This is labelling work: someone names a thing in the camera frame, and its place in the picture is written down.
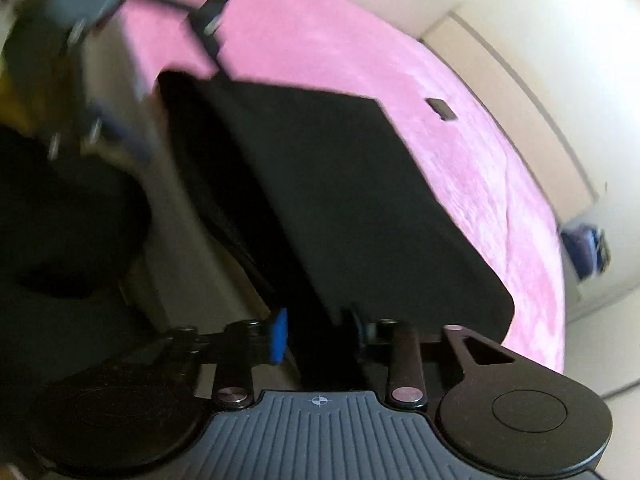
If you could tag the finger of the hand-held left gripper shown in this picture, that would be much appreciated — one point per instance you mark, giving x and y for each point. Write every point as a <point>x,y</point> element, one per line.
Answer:
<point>212,25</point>
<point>127,135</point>

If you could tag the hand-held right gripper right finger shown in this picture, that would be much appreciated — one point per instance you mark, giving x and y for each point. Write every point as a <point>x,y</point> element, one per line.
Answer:
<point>372,332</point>

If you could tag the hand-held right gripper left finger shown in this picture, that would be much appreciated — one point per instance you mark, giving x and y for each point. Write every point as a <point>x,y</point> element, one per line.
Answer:
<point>278,335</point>

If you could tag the black pants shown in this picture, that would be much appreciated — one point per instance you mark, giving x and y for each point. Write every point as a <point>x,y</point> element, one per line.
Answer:
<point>325,185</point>

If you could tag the person's dark clothing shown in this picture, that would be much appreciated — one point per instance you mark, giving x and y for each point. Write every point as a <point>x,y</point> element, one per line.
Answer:
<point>65,220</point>

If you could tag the pink blanket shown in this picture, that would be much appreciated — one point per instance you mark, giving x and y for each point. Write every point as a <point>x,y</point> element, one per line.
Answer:
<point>450,185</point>

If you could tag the dark blue bag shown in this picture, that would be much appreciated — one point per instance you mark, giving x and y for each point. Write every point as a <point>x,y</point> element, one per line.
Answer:
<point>584,250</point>

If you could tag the small dark rectangular device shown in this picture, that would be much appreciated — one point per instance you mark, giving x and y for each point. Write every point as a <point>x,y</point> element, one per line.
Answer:
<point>441,108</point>

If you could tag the beige door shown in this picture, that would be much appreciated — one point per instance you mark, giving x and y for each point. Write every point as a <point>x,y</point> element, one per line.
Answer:
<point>520,100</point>

